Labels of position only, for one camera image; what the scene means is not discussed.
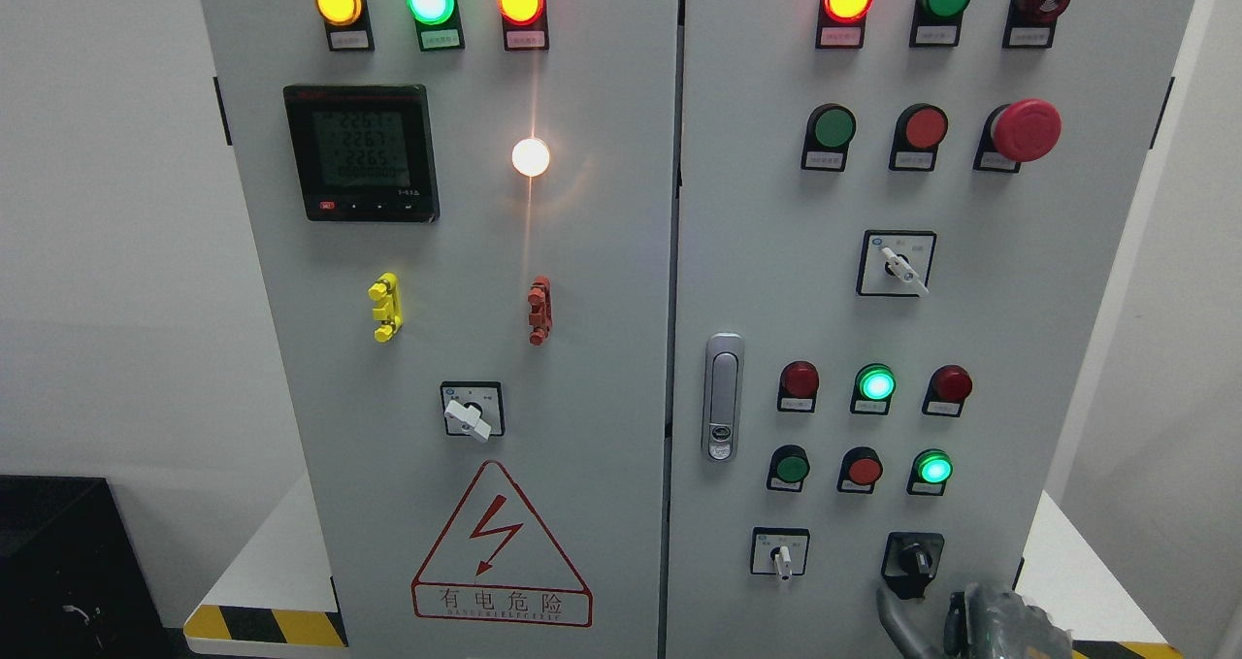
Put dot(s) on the black rotary knob switch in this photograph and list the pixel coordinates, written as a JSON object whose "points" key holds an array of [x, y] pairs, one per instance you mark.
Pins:
{"points": [[910, 563]]}

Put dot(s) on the red terminal connector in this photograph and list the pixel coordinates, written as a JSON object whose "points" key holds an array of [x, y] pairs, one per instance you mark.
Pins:
{"points": [[540, 315]]}

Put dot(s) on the white lit indicator light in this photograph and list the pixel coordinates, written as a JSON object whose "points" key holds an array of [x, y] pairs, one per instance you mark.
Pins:
{"points": [[530, 157]]}

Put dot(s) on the dark red indicator left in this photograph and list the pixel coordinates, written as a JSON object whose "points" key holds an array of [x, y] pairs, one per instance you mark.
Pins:
{"points": [[799, 385]]}

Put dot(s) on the grey left cabinet door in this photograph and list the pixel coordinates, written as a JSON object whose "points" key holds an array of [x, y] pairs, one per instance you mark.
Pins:
{"points": [[585, 412]]}

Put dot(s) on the grey cabinet door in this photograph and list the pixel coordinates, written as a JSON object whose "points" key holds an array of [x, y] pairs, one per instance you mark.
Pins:
{"points": [[771, 252], [585, 412]]}

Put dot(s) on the green push button lower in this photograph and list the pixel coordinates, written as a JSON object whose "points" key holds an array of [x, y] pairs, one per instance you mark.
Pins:
{"points": [[789, 468]]}

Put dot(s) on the green push button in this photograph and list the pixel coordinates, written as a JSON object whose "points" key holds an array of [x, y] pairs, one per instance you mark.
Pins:
{"points": [[827, 136], [789, 468]]}

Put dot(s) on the yellow terminal connector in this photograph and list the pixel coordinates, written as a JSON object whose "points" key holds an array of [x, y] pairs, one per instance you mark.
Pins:
{"points": [[386, 297]]}

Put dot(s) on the green lit indicator middle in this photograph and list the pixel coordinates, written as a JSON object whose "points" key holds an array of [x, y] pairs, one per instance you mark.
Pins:
{"points": [[873, 389]]}

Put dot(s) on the green push button upper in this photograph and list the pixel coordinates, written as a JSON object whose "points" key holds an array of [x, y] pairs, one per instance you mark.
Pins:
{"points": [[827, 136]]}

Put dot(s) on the red electric hazard warning sticker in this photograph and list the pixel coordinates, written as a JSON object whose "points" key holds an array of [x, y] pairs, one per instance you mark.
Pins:
{"points": [[495, 560]]}

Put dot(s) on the red push button lower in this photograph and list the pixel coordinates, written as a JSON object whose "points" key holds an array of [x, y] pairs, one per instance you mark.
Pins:
{"points": [[860, 469]]}

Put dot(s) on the red push button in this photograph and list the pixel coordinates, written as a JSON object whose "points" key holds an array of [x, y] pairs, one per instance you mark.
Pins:
{"points": [[860, 469], [919, 130]]}

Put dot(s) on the black digital power meter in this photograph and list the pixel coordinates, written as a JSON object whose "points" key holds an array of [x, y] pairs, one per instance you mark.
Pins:
{"points": [[364, 152]]}

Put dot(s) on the grey right cabinet door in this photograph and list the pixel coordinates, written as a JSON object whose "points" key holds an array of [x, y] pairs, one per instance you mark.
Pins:
{"points": [[771, 252]]}

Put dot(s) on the red-orange indicator light left door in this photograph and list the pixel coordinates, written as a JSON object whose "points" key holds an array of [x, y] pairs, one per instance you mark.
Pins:
{"points": [[524, 25]]}

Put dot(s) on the green indicator lower right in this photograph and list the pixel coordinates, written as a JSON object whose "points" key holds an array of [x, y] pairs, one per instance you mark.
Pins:
{"points": [[931, 470]]}

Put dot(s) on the red push button upper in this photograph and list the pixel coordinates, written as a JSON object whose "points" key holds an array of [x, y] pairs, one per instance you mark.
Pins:
{"points": [[919, 130]]}

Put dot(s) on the green lit indicator light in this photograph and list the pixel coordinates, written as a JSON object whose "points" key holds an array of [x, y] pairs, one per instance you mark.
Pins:
{"points": [[438, 24]]}

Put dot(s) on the red lit indicator top right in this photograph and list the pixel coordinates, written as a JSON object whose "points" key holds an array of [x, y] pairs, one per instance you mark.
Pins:
{"points": [[842, 24]]}

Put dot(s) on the yellow indicator light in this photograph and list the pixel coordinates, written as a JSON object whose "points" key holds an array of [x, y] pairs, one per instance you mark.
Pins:
{"points": [[346, 24]]}

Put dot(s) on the red emergency stop mushroom button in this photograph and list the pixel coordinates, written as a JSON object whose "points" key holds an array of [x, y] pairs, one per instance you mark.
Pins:
{"points": [[1017, 133]]}

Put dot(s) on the dark green indicator top right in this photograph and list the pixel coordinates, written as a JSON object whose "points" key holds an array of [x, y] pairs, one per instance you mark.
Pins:
{"points": [[937, 24]]}

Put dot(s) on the white platform with hazard stripes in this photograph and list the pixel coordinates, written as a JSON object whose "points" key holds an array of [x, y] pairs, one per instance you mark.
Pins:
{"points": [[276, 600]]}

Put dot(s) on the dark red buzzer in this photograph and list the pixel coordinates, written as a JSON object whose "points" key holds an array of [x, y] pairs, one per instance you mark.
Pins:
{"points": [[1031, 24]]}

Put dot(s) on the black box lower left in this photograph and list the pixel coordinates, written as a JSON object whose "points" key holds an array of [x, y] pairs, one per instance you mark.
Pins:
{"points": [[71, 584]]}

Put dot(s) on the silver door lock handle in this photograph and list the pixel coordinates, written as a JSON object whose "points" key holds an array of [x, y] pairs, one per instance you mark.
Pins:
{"points": [[721, 388]]}

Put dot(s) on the white selector switch left door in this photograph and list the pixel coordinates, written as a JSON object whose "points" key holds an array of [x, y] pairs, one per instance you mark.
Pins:
{"points": [[473, 409]]}

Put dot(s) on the white selector switch upper right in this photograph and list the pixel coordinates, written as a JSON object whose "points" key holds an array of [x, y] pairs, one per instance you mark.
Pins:
{"points": [[896, 263]]}

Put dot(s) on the white selector switch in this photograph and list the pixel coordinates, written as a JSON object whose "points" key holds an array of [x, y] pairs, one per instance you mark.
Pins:
{"points": [[896, 263], [779, 551]]}

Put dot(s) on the white selector switch lower right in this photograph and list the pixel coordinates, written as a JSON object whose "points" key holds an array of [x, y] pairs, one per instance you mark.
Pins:
{"points": [[779, 551]]}

